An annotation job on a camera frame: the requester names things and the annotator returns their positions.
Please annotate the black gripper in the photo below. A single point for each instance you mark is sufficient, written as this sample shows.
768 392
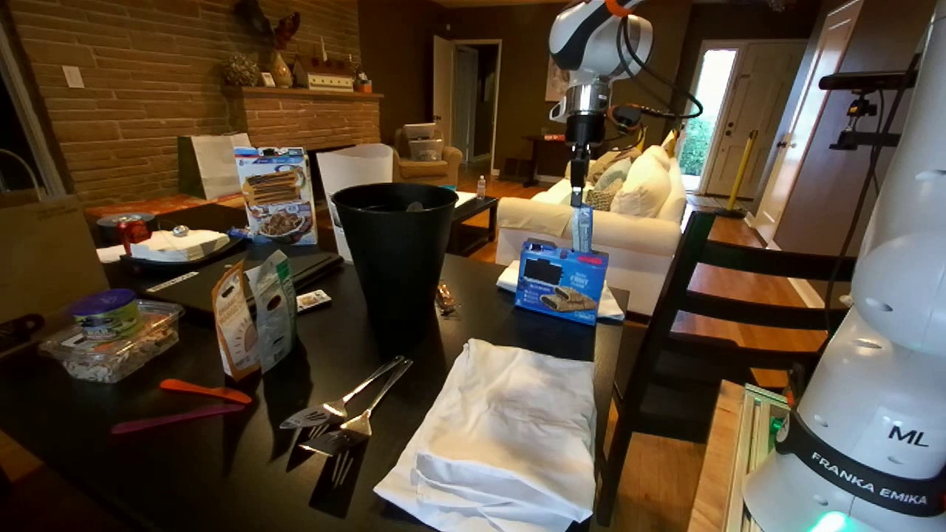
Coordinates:
581 150

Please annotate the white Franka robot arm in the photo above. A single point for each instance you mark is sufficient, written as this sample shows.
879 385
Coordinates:
876 395

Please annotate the blue fruit bar box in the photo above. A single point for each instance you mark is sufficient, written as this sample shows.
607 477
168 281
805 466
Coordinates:
562 284

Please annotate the upright cereal box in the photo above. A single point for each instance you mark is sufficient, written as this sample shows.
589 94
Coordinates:
275 194

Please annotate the green sofa pillow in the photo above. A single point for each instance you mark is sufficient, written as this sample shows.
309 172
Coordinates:
610 187

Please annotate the dark console table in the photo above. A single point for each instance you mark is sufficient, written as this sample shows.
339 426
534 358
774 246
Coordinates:
547 151

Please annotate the white sofa pillow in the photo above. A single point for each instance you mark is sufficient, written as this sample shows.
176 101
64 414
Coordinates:
644 182

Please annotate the white sofa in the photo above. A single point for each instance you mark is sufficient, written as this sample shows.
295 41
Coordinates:
632 242

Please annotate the dark coffee table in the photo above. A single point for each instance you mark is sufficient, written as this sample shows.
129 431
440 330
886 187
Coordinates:
474 211

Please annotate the tan armchair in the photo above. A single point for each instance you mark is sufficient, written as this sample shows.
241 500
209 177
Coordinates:
426 163

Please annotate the yellow stick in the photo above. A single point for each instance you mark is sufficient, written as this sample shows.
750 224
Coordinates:
741 172

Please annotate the black trash bin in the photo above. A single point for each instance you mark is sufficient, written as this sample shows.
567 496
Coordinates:
394 256

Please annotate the white plastic bag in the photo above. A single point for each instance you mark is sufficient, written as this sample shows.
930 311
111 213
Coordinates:
505 434

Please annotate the mantle ornaments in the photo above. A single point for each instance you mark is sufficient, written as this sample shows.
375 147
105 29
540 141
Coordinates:
329 78

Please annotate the small white packet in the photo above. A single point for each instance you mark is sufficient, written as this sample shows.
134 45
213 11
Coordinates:
314 299

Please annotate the wooden crate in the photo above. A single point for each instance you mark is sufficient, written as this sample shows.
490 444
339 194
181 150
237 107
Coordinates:
720 462

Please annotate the grey snack bag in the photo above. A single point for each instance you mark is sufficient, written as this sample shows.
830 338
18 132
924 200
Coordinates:
274 311

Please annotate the vase with dried flowers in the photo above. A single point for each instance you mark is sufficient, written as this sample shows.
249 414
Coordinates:
274 48

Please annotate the white brown snack bag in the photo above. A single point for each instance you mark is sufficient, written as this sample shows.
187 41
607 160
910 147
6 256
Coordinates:
236 330

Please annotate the orange stick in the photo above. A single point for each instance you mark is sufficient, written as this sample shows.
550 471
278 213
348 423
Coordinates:
209 392

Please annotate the dark red stick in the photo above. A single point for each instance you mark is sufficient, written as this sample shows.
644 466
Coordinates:
178 417

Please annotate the clear plastic food container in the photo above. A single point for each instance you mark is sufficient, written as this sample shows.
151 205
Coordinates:
113 351

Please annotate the black camera on stand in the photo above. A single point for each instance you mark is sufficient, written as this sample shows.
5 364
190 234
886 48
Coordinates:
874 82

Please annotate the white light switch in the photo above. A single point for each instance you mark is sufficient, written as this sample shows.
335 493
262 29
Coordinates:
73 78

